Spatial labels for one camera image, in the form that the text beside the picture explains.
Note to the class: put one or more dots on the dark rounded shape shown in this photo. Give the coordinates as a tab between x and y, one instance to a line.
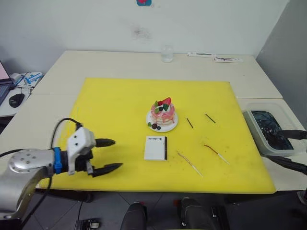
194	213
134	215

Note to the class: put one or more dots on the white side desk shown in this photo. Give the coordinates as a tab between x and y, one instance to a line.
4	110

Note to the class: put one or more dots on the white round plate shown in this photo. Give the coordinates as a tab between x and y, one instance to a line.
168	128

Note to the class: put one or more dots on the dark floor device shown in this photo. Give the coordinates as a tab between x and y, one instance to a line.
87	224

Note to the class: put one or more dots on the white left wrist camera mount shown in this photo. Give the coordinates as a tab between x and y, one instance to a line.
79	139

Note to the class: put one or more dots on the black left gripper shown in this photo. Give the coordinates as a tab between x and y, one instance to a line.
84	158

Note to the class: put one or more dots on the pink layered toy cake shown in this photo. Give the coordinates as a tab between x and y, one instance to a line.
163	115

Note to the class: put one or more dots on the yellow foam mat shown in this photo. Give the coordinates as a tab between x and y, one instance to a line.
120	107

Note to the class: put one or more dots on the gold twisted candle white stick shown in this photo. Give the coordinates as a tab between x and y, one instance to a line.
190	164

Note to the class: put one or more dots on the laptop computer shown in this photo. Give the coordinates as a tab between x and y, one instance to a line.
3	91

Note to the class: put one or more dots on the white blue paper box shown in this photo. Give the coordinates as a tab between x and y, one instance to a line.
31	77

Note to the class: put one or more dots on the red twisted candle white stick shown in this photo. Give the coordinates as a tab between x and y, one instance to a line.
217	153

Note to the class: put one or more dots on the black matchstick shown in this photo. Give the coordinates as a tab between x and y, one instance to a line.
210	118
190	123

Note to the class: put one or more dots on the black computer mouse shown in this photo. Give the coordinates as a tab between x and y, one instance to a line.
16	100

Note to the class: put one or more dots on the white black matchbox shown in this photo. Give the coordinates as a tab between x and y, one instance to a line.
154	149

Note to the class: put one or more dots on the blue red wall sticker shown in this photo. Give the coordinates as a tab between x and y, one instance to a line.
144	2

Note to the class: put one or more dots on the white flat packet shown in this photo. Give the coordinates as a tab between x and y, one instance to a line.
201	54
227	60

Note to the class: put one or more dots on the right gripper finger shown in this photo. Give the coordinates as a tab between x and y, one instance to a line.
293	165
296	134

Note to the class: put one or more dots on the clear plastic bin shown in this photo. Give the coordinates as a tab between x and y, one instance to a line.
254	107

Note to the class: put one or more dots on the clear glass jar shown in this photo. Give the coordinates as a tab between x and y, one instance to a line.
167	55

